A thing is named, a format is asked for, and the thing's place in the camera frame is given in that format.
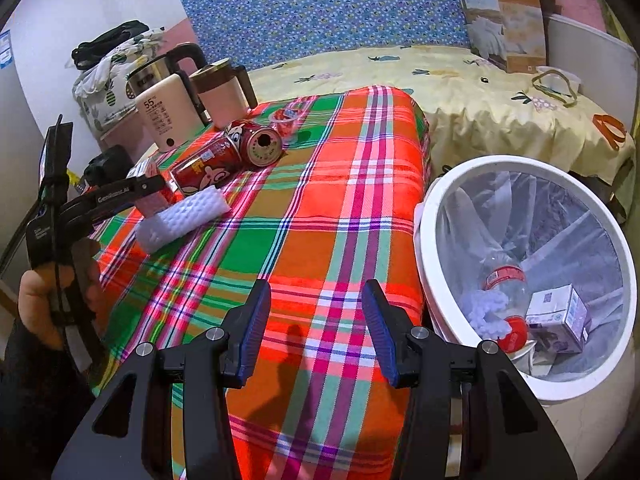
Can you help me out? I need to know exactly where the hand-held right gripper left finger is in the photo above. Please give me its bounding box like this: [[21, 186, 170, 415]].
[[50, 277, 273, 480]]

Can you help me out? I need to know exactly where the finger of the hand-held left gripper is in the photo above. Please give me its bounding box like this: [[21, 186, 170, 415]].
[[122, 174, 167, 201]]

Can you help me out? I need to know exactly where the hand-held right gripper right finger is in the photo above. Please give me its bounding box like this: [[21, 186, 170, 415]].
[[361, 279, 578, 480]]

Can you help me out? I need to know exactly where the pink drink carton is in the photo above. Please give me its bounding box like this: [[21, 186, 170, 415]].
[[126, 157, 176, 218]]

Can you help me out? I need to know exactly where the white foam fruit net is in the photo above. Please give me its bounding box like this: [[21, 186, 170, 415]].
[[465, 287, 516, 341], [135, 187, 232, 254]]

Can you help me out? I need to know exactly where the red snack wrapper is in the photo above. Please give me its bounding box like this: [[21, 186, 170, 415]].
[[169, 139, 242, 197]]

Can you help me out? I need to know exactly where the red can with top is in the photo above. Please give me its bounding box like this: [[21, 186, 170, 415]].
[[224, 120, 285, 167]]

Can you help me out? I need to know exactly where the clear bottle with red label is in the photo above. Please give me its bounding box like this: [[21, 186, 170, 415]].
[[477, 254, 543, 356]]

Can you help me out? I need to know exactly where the clear jelly cup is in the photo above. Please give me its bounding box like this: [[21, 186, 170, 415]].
[[268, 102, 307, 141]]

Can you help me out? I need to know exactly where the blue white carton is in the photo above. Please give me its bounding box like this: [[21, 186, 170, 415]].
[[525, 284, 590, 356]]

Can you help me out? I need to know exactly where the white trash bin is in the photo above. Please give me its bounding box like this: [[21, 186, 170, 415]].
[[412, 155, 633, 480]]

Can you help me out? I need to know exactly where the clear bin liner bag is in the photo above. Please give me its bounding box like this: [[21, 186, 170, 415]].
[[435, 170, 626, 386]]

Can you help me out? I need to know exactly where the person's left forearm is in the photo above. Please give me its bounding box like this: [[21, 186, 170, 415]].
[[0, 320, 108, 480]]

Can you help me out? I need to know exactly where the person's left hand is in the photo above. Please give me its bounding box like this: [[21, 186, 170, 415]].
[[19, 245, 103, 351]]

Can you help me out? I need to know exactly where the black backpack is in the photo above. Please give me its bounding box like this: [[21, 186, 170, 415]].
[[82, 145, 135, 188]]

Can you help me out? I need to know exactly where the pink storage box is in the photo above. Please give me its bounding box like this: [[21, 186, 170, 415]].
[[97, 120, 151, 151]]

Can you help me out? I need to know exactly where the pineapple print bag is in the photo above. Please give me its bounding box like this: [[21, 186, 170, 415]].
[[72, 30, 166, 133]]

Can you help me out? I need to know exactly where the steel electric kettle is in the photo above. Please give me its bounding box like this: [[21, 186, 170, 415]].
[[125, 42, 213, 128]]

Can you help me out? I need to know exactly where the plaid tablecloth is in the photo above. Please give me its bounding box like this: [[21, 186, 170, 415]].
[[92, 85, 433, 480]]

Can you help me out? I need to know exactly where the black bag on pineapple bag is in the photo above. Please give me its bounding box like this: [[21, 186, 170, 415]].
[[71, 20, 151, 72]]

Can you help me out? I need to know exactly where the blue floral headboard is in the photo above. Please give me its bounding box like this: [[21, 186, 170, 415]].
[[177, 0, 473, 71]]

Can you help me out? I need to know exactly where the yellow printed bedsheet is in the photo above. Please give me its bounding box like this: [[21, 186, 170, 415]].
[[245, 42, 637, 186]]

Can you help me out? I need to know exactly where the quilt packaging box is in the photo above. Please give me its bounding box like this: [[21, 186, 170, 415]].
[[454, 0, 548, 75]]

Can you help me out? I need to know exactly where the white board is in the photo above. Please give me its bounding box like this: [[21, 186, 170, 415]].
[[545, 12, 638, 126]]

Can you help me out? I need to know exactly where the yellow green curtain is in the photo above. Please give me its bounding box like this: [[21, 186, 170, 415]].
[[600, 0, 640, 61]]

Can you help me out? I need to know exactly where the pink mug with black handle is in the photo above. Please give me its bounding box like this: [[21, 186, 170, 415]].
[[189, 57, 258, 131]]

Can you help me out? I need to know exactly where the olive strap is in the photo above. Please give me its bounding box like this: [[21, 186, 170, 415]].
[[531, 71, 581, 108]]

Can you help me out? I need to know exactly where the orange strap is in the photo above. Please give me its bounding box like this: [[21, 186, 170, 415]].
[[592, 114, 628, 150]]

